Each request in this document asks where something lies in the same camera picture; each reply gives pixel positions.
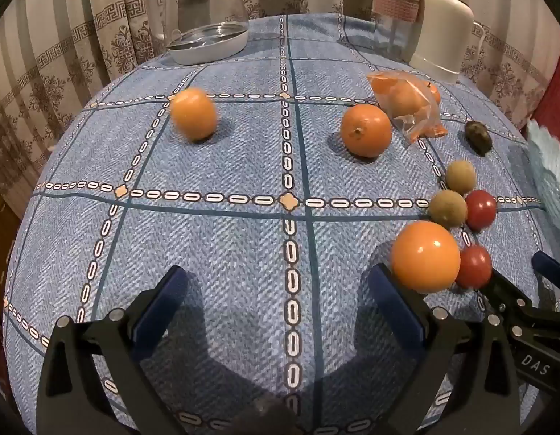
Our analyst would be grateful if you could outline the clear bag of oranges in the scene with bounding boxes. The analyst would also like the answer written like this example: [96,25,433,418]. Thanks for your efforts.
[367,70,448,146]

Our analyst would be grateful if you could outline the small round brown fruit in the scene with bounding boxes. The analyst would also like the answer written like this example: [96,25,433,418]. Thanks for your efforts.
[428,189,468,228]
[445,160,477,195]

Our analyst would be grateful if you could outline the smooth large orange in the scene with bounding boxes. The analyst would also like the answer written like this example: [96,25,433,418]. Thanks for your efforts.
[391,220,462,294]

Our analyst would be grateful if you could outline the dark brown round fruit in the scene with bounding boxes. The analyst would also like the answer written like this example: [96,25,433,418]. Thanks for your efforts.
[464,120,493,155]

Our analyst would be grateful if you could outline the blue checked tablecloth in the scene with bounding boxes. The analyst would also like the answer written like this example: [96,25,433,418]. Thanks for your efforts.
[1,11,560,435]

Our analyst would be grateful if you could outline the beige patterned curtain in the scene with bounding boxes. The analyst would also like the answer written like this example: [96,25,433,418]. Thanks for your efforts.
[0,0,560,200]

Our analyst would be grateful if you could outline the clear glass fruit plate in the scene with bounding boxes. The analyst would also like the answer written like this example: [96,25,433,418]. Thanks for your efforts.
[525,120,560,254]

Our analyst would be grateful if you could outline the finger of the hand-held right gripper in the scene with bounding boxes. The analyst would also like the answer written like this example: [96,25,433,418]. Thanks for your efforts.
[531,250,560,313]
[482,267,548,340]

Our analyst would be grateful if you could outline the glass cup with pink lid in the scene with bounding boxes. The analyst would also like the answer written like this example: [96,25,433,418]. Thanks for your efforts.
[373,0,423,62]

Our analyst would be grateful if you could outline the red tomato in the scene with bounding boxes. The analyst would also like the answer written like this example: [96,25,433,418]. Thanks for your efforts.
[465,190,497,231]
[454,244,493,289]

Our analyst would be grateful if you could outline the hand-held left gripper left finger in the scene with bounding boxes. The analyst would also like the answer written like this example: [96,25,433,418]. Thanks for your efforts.
[35,265,190,435]

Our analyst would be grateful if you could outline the red sofa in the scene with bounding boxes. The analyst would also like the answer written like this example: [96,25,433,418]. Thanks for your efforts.
[531,72,560,155]

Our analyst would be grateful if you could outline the glass kettle with white base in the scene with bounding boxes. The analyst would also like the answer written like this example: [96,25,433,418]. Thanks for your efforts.
[146,0,250,66]

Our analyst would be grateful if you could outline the cream thermos flask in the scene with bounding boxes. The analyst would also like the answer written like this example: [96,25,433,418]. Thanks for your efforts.
[409,0,485,84]

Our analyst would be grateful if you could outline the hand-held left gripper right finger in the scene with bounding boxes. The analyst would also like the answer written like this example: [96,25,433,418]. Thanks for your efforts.
[368,263,521,435]

